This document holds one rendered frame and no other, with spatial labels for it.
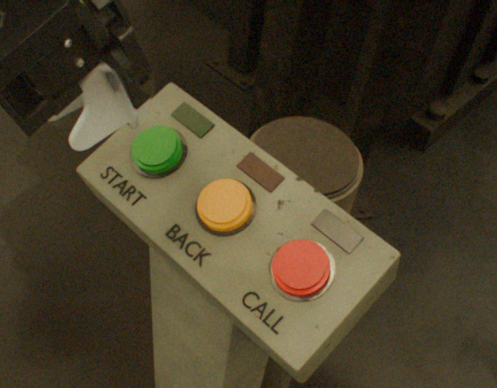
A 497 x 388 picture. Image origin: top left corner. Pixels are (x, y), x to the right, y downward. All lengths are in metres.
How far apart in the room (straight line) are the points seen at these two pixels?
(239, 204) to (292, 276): 0.07
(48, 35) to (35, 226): 0.93
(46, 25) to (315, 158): 0.37
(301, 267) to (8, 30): 0.24
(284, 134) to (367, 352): 0.56
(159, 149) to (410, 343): 0.76
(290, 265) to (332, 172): 0.20
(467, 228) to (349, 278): 0.92
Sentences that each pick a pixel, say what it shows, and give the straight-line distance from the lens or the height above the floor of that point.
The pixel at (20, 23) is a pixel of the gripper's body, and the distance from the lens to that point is 0.33.
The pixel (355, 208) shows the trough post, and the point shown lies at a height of 0.01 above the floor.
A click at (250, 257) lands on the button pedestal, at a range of 0.45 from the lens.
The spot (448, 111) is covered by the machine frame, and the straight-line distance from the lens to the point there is 1.48.
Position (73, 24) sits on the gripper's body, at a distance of 0.33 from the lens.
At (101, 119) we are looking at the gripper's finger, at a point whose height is 0.69.
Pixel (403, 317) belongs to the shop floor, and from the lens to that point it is 1.17.
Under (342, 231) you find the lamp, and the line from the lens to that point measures 0.45.
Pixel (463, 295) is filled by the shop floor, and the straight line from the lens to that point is 1.25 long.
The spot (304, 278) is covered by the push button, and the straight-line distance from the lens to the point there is 0.43.
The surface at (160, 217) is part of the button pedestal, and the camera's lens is 0.48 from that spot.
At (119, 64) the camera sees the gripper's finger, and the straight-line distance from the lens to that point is 0.35.
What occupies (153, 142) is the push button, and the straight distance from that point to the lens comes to 0.50.
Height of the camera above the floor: 0.96
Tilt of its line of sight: 49 degrees down
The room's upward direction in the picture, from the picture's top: 9 degrees clockwise
